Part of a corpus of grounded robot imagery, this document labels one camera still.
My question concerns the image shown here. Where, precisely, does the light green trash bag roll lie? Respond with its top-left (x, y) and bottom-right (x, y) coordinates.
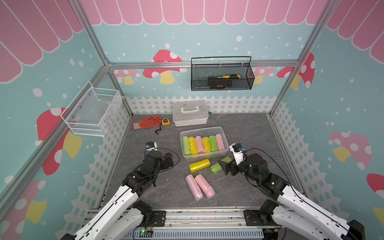
top-left (210, 157), bottom-right (232, 174)

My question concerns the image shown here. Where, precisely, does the pale green trash bag roll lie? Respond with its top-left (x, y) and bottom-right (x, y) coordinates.
top-left (182, 136), bottom-right (191, 156)

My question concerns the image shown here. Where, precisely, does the bright green trash bag roll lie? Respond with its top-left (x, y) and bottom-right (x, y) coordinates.
top-left (209, 136), bottom-right (219, 152)

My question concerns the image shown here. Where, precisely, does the pink trash bag roll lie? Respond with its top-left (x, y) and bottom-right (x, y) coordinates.
top-left (215, 134), bottom-right (226, 151)
top-left (195, 136), bottom-right (205, 154)
top-left (195, 174), bottom-right (216, 199)
top-left (186, 175), bottom-right (204, 201)

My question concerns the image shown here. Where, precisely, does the yellow trash bag roll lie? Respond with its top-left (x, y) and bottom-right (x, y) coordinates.
top-left (202, 137), bottom-right (212, 153)
top-left (189, 159), bottom-right (211, 174)
top-left (188, 137), bottom-right (199, 155)

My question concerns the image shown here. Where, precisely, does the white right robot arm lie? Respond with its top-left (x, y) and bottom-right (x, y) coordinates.
top-left (220, 152), bottom-right (366, 240)

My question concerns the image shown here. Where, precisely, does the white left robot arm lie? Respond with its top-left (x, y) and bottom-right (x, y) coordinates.
top-left (62, 149), bottom-right (178, 240)

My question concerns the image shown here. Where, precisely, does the clear plastic storage box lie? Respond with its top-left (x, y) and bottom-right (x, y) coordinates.
top-left (180, 127), bottom-right (229, 163)

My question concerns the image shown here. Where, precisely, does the yellow tape measure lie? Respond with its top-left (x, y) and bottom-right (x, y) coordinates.
top-left (162, 118), bottom-right (171, 126)

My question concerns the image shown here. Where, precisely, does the red work glove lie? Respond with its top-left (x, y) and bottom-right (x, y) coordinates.
top-left (133, 116), bottom-right (163, 130)

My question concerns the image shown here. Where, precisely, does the white plastic tool case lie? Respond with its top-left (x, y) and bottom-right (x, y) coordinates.
top-left (172, 100), bottom-right (209, 127)

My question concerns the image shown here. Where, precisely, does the green circuit board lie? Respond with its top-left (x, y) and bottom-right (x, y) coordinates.
top-left (139, 229), bottom-right (154, 238)

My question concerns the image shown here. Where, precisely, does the black tool with orange label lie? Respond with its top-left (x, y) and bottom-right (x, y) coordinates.
top-left (207, 79), bottom-right (233, 90)

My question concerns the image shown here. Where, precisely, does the yellow black screwdriver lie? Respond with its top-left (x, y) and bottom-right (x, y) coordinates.
top-left (208, 74), bottom-right (241, 80)

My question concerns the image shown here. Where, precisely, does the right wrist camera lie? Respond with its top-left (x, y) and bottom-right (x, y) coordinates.
top-left (229, 143), bottom-right (246, 166)

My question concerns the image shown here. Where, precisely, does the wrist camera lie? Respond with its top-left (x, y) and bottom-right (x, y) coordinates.
top-left (146, 142), bottom-right (158, 152)
top-left (229, 143), bottom-right (246, 166)

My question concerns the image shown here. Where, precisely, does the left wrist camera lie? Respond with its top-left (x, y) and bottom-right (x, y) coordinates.
top-left (146, 142), bottom-right (158, 152)

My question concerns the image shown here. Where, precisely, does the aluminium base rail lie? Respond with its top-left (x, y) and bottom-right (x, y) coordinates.
top-left (80, 205), bottom-right (328, 232)

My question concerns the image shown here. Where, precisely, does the white wire mesh basket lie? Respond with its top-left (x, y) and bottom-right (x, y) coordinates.
top-left (61, 82), bottom-right (123, 137)

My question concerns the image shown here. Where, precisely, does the black wire mesh basket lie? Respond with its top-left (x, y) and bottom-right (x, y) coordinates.
top-left (191, 56), bottom-right (255, 91)

